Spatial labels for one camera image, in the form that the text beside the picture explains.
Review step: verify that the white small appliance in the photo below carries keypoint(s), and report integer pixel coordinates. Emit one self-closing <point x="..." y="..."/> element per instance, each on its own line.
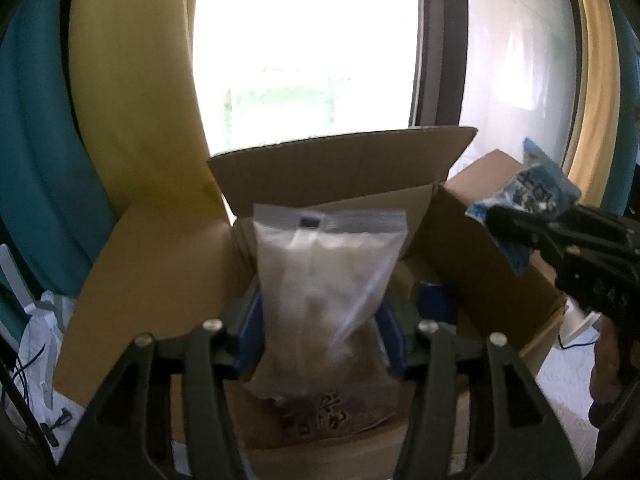
<point x="574" y="324"/>

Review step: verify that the light blue snack bag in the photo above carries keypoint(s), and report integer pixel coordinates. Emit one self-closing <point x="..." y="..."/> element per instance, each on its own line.
<point x="540" y="188"/>

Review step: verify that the brown cardboard box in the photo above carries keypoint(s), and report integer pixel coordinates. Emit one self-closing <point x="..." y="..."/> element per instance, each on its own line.
<point x="163" y="273"/>

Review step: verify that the clear zip snack bag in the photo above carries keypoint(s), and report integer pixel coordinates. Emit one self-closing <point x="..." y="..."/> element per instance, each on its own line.
<point x="322" y="276"/>

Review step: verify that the white tablecloth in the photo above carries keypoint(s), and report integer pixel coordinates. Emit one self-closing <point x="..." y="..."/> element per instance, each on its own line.
<point x="39" y="350"/>

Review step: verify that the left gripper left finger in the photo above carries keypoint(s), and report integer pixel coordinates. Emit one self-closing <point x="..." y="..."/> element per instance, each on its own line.
<point x="125" y="432"/>

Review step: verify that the yellow curtain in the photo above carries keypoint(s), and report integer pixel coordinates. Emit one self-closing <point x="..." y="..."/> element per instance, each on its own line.
<point x="134" y="95"/>
<point x="589" y="157"/>

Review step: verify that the white wifi router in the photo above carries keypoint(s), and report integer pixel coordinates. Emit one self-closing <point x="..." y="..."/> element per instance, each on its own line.
<point x="15" y="280"/>

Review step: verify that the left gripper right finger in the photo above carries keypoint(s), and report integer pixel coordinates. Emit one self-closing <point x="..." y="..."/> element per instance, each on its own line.
<point x="513" y="432"/>

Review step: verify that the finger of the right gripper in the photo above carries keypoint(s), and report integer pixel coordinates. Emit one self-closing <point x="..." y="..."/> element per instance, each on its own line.
<point x="518" y="233"/>

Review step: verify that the person's right hand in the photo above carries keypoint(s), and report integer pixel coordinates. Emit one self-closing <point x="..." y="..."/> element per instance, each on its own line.
<point x="605" y="386"/>

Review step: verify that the teal curtain left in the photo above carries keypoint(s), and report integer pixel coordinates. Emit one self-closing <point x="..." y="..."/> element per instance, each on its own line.
<point x="53" y="203"/>

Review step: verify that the purple snack packet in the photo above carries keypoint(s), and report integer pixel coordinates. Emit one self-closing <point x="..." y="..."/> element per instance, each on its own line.
<point x="335" y="414"/>

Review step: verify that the yellow curtain right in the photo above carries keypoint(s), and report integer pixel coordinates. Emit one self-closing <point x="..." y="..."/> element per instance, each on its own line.
<point x="589" y="157"/>

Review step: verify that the yellow curtain left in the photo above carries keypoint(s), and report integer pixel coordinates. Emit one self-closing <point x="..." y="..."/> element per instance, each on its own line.
<point x="134" y="95"/>

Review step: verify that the dark window frame post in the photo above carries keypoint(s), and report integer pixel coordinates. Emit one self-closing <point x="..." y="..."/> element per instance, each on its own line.
<point x="442" y="42"/>

